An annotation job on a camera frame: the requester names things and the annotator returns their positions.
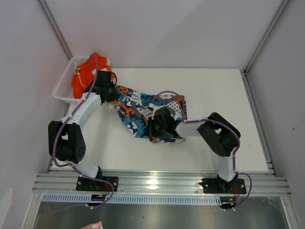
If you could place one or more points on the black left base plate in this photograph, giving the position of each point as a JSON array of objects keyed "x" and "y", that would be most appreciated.
[{"x": 85, "y": 184}]

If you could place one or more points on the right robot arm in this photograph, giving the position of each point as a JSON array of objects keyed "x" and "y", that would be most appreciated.
[{"x": 222, "y": 138}]

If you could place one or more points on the pink cloth piece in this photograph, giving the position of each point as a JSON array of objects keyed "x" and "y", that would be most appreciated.
[{"x": 97, "y": 225}]

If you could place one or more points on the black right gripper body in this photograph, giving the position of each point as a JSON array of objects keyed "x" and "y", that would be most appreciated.
[{"x": 155, "y": 128}]

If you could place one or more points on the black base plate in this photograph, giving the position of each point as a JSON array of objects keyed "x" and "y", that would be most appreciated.
[
  {"x": 219, "y": 186},
  {"x": 85, "y": 184}
]

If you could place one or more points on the right aluminium frame post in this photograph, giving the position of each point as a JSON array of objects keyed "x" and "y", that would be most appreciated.
[{"x": 281, "y": 10}]

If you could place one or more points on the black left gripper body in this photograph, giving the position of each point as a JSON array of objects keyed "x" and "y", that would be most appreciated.
[{"x": 114, "y": 94}]

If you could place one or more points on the patterned blue orange shorts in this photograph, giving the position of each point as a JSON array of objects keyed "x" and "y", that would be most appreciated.
[{"x": 131, "y": 106}]

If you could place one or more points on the left aluminium frame post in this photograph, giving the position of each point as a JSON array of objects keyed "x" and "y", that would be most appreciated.
[{"x": 54, "y": 27}]

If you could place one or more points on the white plastic basket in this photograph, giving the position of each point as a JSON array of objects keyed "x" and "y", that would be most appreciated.
[{"x": 63, "y": 90}]

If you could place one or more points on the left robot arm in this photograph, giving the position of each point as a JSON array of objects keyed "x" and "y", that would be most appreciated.
[{"x": 66, "y": 142}]

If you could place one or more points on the white slotted cable duct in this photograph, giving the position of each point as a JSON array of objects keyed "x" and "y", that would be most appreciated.
[{"x": 134, "y": 199}]

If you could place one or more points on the aluminium frame post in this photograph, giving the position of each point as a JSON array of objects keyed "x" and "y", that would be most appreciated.
[
  {"x": 54, "y": 27},
  {"x": 281, "y": 10}
]

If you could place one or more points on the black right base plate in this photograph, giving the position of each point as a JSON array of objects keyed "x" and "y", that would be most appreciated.
[{"x": 219, "y": 186}]

